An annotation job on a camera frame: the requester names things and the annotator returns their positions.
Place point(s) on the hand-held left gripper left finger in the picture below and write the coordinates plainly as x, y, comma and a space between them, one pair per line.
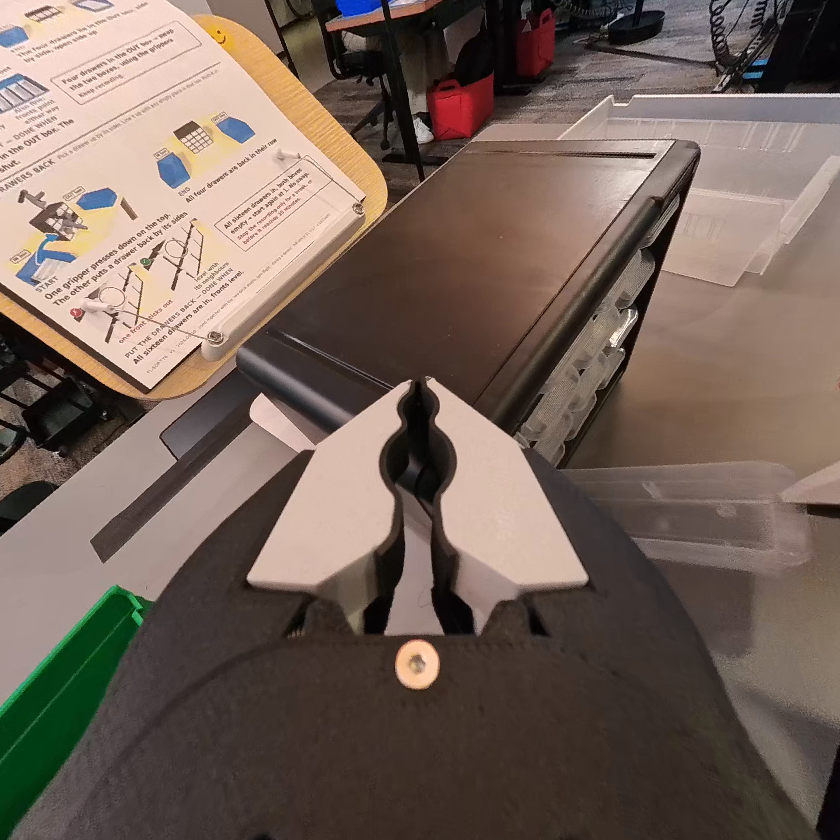
321, 525

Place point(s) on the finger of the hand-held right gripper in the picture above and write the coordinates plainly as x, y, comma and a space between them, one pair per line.
820, 489

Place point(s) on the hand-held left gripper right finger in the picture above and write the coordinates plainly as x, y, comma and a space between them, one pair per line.
512, 525

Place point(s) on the clear plastic drawer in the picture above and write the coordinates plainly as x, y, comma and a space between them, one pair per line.
689, 525

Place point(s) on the row of clear cabinet drawers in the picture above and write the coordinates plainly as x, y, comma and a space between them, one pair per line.
590, 367

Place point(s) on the black drawer cabinet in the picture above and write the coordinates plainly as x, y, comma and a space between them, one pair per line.
492, 262

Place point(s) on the clear plastic bin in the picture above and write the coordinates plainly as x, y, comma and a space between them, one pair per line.
722, 197

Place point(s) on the green plastic bin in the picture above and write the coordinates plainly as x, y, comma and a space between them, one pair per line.
59, 689

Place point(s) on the black rolling cart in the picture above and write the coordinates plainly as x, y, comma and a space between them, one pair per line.
65, 413

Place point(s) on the laminated instruction sheet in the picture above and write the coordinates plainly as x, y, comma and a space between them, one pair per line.
164, 164

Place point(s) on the instruction sheet on board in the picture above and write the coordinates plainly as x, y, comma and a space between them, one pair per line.
308, 118

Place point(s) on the red fabric bag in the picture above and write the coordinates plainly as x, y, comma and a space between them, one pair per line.
535, 43
459, 108

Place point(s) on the black office chair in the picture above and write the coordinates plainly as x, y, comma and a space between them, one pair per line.
354, 65

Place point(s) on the black stanchion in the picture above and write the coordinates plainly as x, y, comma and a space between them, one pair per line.
633, 13

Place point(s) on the blue plastic bin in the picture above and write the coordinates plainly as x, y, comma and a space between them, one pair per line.
358, 6

